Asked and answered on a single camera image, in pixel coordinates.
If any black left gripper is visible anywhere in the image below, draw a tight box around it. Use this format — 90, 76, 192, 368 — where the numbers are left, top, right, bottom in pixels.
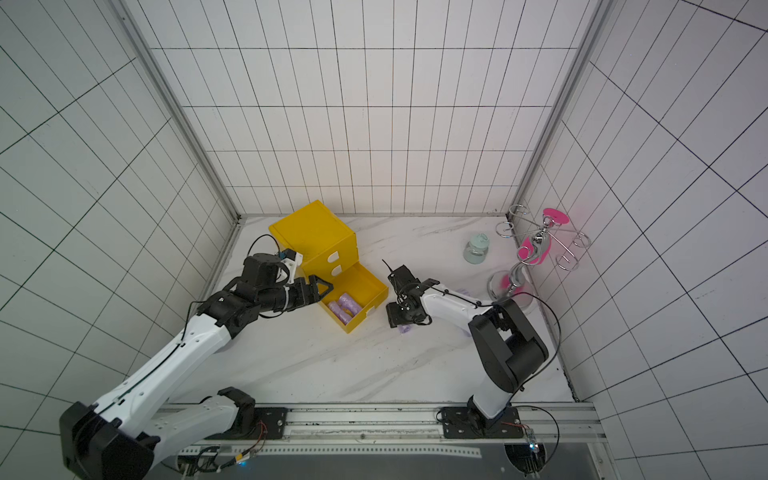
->
259, 275, 334, 313

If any yellow plastic drawer cabinet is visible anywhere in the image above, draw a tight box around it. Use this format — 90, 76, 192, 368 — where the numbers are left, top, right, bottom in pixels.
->
269, 201, 388, 333

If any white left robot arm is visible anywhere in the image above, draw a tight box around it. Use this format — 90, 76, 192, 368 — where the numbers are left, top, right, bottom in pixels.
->
59, 250, 333, 479

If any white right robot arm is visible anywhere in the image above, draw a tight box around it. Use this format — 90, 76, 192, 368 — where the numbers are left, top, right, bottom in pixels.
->
386, 274, 549, 420

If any pale green jar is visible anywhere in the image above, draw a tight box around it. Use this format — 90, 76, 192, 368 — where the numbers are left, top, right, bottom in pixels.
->
463, 233, 490, 265

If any pink metal cup rack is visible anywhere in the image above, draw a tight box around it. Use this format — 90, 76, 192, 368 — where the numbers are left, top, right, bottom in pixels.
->
486, 204, 592, 301

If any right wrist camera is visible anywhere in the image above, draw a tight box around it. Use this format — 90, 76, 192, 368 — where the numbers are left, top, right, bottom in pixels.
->
388, 265, 421, 295

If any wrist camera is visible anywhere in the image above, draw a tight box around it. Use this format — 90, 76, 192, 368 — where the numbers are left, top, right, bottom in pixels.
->
388, 265, 421, 295
279, 249, 303, 269

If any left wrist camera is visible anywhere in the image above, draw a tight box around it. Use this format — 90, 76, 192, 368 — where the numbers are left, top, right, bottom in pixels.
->
279, 249, 303, 269

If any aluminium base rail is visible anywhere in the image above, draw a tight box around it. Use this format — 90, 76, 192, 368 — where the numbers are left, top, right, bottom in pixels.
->
177, 403, 609, 462

